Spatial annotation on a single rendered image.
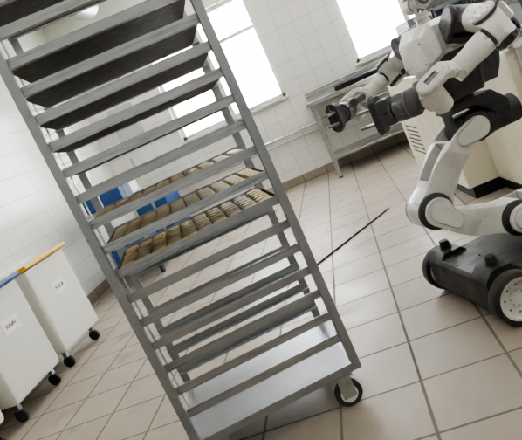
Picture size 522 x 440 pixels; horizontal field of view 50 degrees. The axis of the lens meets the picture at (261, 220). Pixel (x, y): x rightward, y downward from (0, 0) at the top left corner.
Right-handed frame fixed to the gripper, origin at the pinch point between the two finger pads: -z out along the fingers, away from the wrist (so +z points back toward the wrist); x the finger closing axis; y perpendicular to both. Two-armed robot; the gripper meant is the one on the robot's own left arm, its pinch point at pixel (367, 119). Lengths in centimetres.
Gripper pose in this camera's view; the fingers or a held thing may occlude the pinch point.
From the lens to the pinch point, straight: 188.1
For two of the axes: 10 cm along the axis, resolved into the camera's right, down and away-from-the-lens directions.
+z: 7.5, -2.1, -6.3
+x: -4.1, -8.9, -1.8
